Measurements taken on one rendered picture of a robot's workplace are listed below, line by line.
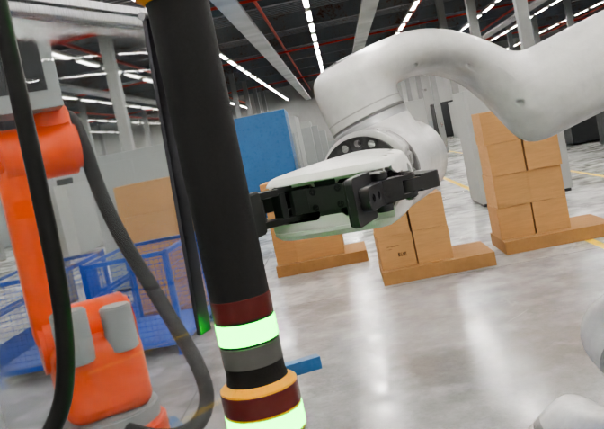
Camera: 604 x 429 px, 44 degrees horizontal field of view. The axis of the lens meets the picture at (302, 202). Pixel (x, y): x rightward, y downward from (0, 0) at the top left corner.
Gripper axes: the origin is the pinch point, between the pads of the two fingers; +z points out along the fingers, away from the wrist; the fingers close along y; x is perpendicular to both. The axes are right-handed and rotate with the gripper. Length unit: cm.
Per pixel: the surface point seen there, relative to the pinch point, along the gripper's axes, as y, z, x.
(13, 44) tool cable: 6.8, 15.1, 12.4
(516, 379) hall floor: 57, -403, -171
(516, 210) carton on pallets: 91, -801, -131
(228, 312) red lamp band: -0.1, 11.9, -3.3
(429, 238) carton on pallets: 176, -726, -136
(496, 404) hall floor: 64, -365, -170
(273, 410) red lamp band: -1.5, 11.9, -8.9
